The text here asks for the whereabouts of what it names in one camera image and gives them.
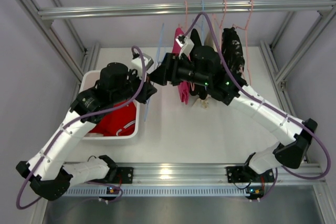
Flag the light blue hanger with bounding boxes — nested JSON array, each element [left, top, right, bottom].
[[144, 23, 165, 122]]

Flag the red trousers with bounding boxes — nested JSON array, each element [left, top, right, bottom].
[[87, 102, 136, 137]]

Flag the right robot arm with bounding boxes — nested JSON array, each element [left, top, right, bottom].
[[157, 46, 317, 180]]

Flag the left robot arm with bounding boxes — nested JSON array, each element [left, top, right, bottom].
[[16, 60, 157, 201]]

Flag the pink trousers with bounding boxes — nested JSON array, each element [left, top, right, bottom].
[[172, 27, 190, 104]]

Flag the pink hanger with pink trousers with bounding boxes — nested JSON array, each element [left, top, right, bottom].
[[178, 1, 188, 32]]

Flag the blue hanger with black trousers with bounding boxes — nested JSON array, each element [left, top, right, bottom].
[[195, 0, 205, 45]]

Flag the black white patterned trousers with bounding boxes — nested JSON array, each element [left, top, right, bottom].
[[221, 27, 245, 74]]

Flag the pink plastic hanger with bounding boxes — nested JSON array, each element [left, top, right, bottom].
[[211, 0, 227, 45]]

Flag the white plastic basket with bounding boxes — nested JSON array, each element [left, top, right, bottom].
[[79, 68, 140, 145]]

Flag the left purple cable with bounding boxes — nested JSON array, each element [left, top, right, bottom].
[[16, 45, 147, 210]]

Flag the purple cable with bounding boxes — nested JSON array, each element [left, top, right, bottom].
[[16, 45, 147, 210], [181, 12, 329, 181]]

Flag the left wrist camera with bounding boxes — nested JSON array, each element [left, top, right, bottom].
[[131, 53, 154, 76]]

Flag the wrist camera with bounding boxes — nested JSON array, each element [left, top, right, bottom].
[[175, 35, 194, 58], [131, 53, 154, 76]]

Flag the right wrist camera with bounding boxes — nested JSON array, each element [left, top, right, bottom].
[[175, 35, 194, 58]]

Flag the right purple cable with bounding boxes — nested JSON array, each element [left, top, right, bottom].
[[181, 12, 329, 181]]

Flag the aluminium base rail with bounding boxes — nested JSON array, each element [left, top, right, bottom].
[[62, 162, 326, 184]]

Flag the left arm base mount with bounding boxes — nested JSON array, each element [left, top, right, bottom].
[[111, 167, 134, 185]]

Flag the aluminium frame post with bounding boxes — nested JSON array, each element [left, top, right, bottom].
[[260, 8, 335, 158]]

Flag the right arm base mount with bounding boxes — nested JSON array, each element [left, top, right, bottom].
[[225, 165, 275, 183]]

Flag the aluminium hanging rail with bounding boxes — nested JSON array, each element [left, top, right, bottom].
[[37, 0, 335, 20]]

